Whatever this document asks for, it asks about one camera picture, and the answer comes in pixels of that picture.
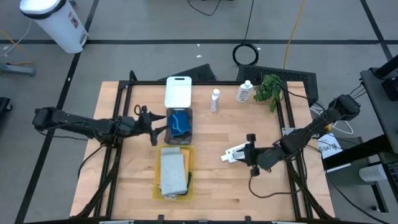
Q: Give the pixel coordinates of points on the yellow plastic bin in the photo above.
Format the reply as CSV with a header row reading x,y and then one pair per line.
x,y
157,193

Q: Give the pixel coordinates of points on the white printed paper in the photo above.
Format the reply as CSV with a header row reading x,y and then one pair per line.
x,y
329,147

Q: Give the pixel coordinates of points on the grey cylinder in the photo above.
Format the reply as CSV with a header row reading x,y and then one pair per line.
x,y
373,173

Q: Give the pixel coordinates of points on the slim white bottle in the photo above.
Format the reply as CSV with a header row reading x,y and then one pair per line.
x,y
214,101

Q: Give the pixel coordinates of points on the black flat panel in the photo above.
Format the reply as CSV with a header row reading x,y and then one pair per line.
x,y
196,74

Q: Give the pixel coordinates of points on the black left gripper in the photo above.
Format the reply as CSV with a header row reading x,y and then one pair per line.
x,y
145,124

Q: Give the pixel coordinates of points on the grey plastic bin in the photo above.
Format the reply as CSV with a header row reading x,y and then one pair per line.
x,y
178,140

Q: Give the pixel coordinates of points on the white cutting board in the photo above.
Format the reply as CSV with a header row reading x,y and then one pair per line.
x,y
178,93

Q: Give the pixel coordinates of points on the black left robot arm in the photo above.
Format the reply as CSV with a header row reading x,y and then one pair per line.
x,y
77,123

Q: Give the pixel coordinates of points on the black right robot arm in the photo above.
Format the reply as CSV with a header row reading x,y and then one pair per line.
x,y
311,128

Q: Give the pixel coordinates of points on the grey waffle towel with tag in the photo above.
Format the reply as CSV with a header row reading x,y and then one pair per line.
x,y
173,174

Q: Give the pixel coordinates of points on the yellow connector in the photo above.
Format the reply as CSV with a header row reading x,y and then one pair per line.
x,y
326,127

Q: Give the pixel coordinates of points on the flat white labelled bottle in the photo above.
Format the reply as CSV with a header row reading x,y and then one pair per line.
x,y
244,92

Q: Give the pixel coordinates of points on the green plant sprig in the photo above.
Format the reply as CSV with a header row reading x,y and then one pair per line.
x,y
267,90

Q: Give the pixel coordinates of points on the grey cart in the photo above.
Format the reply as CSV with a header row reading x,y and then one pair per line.
x,y
382,115

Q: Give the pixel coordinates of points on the black perforated panel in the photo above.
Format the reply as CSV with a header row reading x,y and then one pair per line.
x,y
298,81

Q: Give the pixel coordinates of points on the orange cloth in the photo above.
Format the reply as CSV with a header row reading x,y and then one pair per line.
x,y
185,160

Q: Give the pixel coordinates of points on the black equipment box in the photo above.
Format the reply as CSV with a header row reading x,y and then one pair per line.
x,y
390,87

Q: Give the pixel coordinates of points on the grey metal floor base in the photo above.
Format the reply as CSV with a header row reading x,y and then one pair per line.
x,y
17,69

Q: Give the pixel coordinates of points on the white tube with label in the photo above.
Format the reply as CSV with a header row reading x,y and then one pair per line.
x,y
228,155

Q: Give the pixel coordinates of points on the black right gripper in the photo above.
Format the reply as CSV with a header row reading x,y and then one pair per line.
x,y
264,157

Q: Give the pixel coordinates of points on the black table frame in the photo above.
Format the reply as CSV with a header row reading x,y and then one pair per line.
x,y
149,83

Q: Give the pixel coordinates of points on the white trash can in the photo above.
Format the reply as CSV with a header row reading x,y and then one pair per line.
x,y
56,28

